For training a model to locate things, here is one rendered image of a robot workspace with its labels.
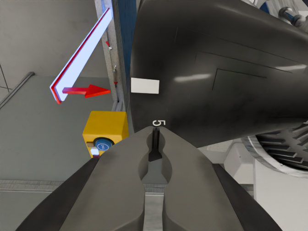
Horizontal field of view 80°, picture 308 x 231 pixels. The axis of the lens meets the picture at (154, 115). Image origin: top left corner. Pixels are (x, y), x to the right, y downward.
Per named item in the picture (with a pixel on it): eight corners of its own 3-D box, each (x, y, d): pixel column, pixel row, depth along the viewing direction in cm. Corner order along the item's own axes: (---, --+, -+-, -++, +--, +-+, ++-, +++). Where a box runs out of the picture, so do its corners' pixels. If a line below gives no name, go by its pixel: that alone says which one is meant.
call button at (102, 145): (112, 146, 50) (112, 152, 49) (98, 146, 50) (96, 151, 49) (111, 137, 47) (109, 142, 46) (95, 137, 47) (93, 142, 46)
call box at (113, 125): (131, 142, 64) (127, 169, 57) (102, 141, 64) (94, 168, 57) (127, 107, 53) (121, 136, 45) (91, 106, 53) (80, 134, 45)
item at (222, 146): (224, 148, 84) (226, 152, 82) (192, 145, 83) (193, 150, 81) (232, 136, 78) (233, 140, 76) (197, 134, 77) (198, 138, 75)
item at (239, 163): (255, 163, 92) (264, 185, 84) (222, 162, 92) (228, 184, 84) (270, 142, 80) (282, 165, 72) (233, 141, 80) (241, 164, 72)
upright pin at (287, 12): (285, 17, 39) (302, 28, 35) (276, 17, 39) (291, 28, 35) (291, 6, 38) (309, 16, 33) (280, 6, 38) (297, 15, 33)
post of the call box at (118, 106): (123, 107, 67) (118, 133, 59) (115, 107, 68) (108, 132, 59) (122, 100, 65) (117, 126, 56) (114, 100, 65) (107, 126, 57)
